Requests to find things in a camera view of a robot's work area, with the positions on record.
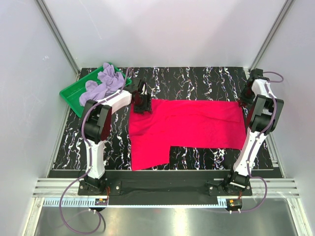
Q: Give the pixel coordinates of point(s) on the green plastic bin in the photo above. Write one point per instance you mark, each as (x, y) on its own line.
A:
(72, 93)

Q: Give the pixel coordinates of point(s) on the grey slotted cable duct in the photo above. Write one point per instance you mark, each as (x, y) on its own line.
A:
(116, 202)

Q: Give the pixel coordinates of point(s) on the aluminium front rail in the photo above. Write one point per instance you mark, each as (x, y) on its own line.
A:
(274, 187)

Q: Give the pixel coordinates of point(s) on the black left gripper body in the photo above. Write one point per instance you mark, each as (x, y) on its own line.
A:
(143, 103)

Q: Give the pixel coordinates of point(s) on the aluminium frame profile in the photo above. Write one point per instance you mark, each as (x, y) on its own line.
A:
(58, 36)
(272, 32)

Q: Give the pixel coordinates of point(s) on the aluminium frame profile right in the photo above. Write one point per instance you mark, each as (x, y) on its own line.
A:
(272, 32)

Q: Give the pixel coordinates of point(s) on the left small circuit board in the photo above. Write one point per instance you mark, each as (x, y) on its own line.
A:
(101, 202)

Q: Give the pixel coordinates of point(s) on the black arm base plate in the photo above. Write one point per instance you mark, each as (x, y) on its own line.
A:
(199, 194)

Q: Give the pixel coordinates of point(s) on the lavender t shirt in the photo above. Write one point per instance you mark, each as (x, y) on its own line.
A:
(110, 82)

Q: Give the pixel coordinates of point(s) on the aluminium frame profile left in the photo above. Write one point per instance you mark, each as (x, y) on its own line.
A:
(58, 36)

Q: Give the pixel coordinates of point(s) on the red t shirt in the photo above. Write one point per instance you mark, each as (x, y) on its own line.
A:
(183, 123)

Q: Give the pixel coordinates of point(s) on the right orange connector box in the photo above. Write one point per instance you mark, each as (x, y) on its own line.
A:
(234, 205)

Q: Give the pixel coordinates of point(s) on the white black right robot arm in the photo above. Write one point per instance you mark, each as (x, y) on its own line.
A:
(262, 120)

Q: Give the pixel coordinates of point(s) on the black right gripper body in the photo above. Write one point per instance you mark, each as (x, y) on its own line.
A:
(247, 96)

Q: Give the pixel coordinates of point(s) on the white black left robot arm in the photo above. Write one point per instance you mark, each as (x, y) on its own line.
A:
(95, 124)

